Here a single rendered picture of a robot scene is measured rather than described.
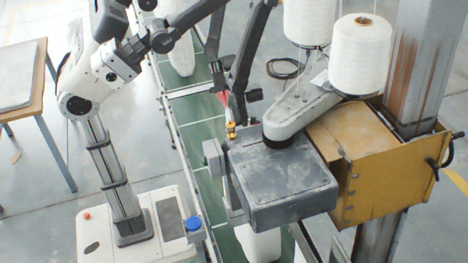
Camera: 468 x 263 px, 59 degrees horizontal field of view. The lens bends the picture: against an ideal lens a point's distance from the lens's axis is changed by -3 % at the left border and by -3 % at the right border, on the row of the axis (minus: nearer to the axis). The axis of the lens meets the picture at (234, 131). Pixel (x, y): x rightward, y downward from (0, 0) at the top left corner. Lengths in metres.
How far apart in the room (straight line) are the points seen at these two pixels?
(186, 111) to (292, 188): 1.89
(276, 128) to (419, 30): 0.43
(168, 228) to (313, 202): 1.41
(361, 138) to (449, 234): 1.65
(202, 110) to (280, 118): 1.77
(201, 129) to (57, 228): 1.13
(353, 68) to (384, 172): 0.38
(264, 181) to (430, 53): 0.52
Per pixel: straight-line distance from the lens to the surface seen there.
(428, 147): 1.30
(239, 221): 1.46
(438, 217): 2.85
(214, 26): 1.83
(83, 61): 1.55
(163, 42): 1.35
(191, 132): 2.72
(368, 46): 0.98
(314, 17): 1.19
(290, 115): 1.16
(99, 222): 2.54
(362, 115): 1.31
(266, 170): 1.12
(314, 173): 1.11
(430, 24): 1.11
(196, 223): 1.64
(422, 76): 1.19
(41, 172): 3.42
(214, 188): 2.37
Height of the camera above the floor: 2.16
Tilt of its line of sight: 41 degrees down
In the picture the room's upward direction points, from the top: 6 degrees counter-clockwise
